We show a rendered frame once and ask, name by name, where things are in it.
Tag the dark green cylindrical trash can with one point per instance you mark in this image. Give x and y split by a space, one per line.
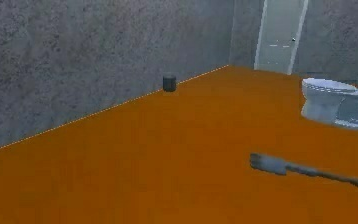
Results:
169 83

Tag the grey toilet brush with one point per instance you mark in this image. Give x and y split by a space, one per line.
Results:
280 165

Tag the white room door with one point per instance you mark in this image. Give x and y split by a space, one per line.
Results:
280 33

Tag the white toilet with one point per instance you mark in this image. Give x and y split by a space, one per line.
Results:
330 100

